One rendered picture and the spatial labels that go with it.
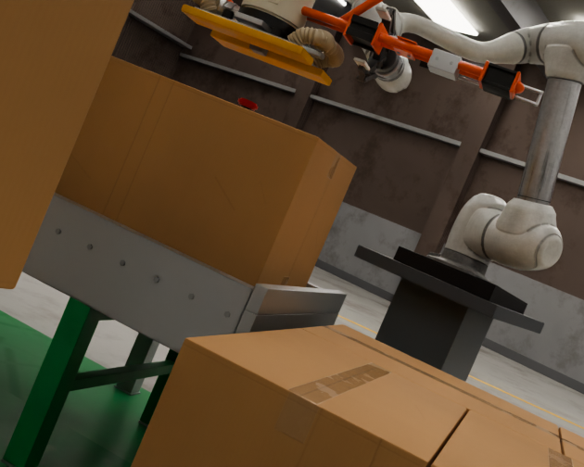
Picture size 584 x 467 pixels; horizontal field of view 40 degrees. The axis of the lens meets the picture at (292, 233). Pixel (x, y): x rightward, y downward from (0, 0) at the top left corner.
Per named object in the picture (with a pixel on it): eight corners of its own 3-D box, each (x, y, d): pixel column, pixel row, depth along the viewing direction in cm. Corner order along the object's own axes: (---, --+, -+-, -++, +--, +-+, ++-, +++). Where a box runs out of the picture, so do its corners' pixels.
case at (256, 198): (43, 202, 197) (104, 52, 196) (122, 219, 236) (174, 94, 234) (249, 300, 179) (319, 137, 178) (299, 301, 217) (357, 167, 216)
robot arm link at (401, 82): (377, 91, 222) (360, 49, 225) (387, 104, 237) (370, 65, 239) (413, 73, 220) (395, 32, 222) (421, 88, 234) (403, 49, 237)
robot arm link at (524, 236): (511, 264, 259) (564, 282, 240) (475, 258, 250) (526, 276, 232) (573, 29, 250) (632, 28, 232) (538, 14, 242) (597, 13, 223)
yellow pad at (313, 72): (209, 34, 214) (216, 18, 214) (222, 46, 224) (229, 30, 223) (321, 76, 204) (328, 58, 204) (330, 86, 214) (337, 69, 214)
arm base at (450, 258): (439, 267, 277) (445, 252, 277) (493, 288, 263) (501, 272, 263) (413, 253, 264) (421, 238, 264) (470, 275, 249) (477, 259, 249)
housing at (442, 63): (426, 64, 189) (434, 46, 188) (429, 72, 195) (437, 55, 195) (453, 74, 187) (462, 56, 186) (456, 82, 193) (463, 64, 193)
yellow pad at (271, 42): (179, 10, 196) (187, -9, 196) (196, 23, 205) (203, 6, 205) (300, 55, 186) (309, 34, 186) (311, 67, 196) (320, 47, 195)
